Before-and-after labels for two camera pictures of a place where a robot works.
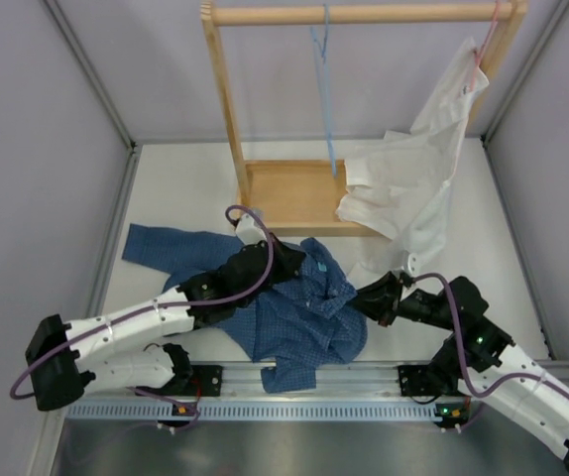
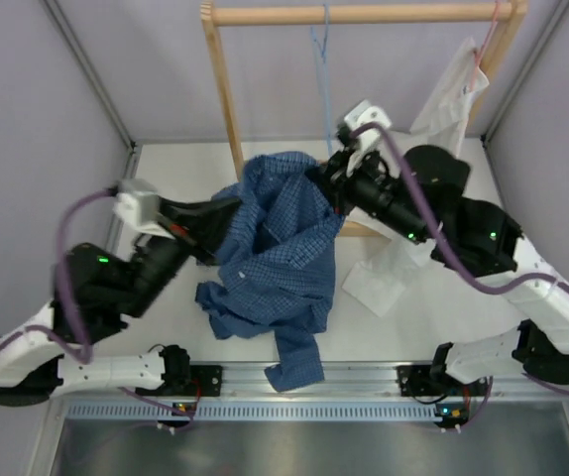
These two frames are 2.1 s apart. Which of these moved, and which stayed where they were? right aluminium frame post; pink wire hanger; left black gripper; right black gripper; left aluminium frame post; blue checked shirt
Moved: right black gripper; blue checked shirt; left black gripper
Stayed: right aluminium frame post; pink wire hanger; left aluminium frame post
